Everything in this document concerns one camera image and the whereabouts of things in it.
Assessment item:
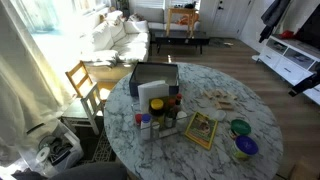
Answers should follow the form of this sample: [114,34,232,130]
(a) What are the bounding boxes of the yellow bordered book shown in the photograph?
[184,111,219,151]

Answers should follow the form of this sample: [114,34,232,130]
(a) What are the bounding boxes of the red object on cabinet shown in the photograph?
[279,29,295,40]

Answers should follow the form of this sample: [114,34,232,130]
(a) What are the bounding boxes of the white door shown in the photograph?
[207,0,255,39]

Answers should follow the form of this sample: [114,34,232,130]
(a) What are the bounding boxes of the glass shaker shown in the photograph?
[151,121,161,140]

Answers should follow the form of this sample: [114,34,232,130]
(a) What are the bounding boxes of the black coffee table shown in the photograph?
[149,29,211,55]

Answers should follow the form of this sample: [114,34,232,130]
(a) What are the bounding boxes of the white bottle with blue cap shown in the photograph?
[139,113,153,141]

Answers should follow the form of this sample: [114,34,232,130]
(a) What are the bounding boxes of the grey chair back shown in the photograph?
[49,161,128,180]

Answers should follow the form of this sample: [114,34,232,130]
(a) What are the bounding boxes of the wire condiment rack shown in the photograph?
[131,99,195,145]

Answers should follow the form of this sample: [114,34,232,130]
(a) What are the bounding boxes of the white sectional sofa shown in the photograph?
[78,6,202,73]

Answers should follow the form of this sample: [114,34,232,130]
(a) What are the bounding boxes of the patterned dark rug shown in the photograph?
[74,126,118,164]

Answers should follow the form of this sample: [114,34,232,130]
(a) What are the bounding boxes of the tall wooden side table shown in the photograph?
[165,7,198,38]

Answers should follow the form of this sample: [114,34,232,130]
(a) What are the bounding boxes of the green plastic can lid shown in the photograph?
[230,119,253,137]

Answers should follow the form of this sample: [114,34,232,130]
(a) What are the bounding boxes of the white shaker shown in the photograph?
[175,110,189,130]

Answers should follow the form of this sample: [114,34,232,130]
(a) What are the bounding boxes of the wooden slat-back chair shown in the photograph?
[64,60,116,102]

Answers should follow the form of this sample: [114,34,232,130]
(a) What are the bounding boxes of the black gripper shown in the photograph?
[288,72,320,98]

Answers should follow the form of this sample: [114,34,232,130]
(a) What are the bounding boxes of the clear plastic storage bin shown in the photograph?
[33,121,85,175]

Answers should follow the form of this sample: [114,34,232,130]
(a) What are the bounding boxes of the black television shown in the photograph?
[294,3,320,51]

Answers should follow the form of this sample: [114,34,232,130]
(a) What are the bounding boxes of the navy blue open box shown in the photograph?
[128,61,180,98]

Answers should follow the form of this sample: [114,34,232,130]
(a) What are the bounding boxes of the dark red-capped sauce bottle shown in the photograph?
[174,93,184,115]

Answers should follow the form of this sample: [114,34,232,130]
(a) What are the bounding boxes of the orange object under table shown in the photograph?
[176,13,200,27]

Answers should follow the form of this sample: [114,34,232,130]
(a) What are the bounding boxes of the patterned sofa pillow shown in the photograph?
[128,13,145,23]

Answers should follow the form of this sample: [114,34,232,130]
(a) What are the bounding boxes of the cream curtain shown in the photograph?
[0,0,73,168]

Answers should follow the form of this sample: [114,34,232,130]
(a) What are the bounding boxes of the white chair with dark seat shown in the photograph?
[60,83,105,136]

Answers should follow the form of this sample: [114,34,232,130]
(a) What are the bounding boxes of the white napkin stack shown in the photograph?
[137,79,170,113]

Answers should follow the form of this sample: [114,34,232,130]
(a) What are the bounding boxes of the yellow-lidded dark jar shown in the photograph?
[148,98,166,125]

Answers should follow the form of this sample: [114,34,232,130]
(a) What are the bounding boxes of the small red-capped jar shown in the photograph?
[134,113,144,127]

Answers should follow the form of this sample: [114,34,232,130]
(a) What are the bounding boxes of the dark hanging jacket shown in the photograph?
[258,0,291,44]

